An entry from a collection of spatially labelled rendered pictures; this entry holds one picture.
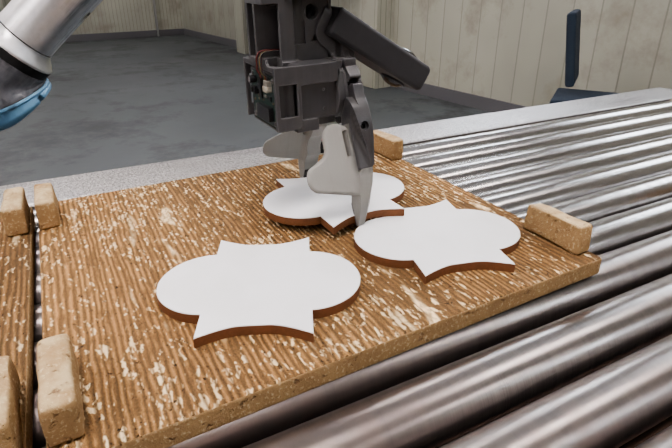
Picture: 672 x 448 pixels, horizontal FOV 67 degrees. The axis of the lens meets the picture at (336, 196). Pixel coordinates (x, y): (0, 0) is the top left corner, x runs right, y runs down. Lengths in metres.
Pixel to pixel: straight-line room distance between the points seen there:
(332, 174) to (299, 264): 0.08
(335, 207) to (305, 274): 0.11
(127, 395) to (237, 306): 0.09
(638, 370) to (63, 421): 0.33
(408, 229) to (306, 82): 0.16
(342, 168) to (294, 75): 0.09
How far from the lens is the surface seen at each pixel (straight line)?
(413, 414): 0.32
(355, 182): 0.44
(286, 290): 0.37
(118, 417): 0.31
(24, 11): 0.90
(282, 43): 0.43
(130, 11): 11.42
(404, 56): 0.47
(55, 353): 0.33
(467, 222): 0.48
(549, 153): 0.79
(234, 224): 0.49
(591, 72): 4.37
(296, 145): 0.52
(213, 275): 0.40
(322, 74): 0.42
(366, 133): 0.43
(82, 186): 0.69
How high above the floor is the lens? 1.15
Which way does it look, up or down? 24 degrees down
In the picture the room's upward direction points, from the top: straight up
